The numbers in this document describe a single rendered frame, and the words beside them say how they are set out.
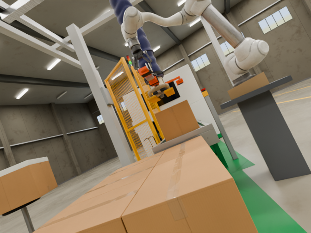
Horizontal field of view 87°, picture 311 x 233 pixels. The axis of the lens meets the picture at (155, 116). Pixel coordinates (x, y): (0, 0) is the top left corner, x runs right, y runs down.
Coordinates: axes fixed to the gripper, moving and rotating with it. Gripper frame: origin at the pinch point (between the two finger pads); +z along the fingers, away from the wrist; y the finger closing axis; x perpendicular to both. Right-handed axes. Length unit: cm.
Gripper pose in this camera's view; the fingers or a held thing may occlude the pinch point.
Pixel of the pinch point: (146, 70)
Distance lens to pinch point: 132.5
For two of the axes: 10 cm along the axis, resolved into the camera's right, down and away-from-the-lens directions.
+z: 4.0, 9.1, -0.8
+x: -1.9, -0.1, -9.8
